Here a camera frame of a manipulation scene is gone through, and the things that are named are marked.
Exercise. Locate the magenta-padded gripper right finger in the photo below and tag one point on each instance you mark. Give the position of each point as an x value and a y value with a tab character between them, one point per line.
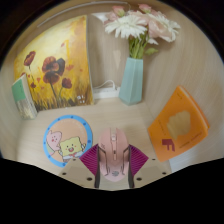
138	160

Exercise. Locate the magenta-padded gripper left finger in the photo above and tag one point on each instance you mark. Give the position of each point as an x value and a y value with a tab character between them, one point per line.
88	160

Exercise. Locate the pink computer mouse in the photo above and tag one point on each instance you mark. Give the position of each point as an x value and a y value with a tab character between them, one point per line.
113	153

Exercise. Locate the round cartoon mouse pad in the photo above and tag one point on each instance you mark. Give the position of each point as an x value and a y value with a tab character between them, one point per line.
65	140

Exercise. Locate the orange book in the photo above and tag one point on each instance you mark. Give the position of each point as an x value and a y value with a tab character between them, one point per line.
180	130

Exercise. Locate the pale green faceted vase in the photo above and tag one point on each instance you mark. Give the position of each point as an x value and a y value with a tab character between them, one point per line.
131	81

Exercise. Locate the green and white book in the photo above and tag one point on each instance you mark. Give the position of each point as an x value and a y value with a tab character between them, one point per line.
23	98

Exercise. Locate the yellow poppy flower painting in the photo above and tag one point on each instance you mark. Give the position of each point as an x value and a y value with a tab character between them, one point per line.
56	60

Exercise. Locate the pink and white flower bouquet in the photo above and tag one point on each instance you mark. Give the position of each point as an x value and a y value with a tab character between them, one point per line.
140	26

